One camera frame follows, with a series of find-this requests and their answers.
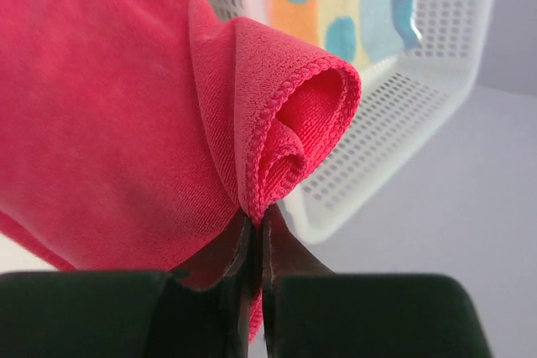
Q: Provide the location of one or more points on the white right plastic basket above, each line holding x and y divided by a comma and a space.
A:
405, 99

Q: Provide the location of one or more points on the blue dotted striped towel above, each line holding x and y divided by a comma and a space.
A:
362, 32

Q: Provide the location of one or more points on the pink microfiber towel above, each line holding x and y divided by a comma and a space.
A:
132, 131

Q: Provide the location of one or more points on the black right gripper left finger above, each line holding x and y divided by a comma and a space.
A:
198, 309

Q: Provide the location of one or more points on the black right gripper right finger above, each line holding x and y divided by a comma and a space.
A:
311, 311

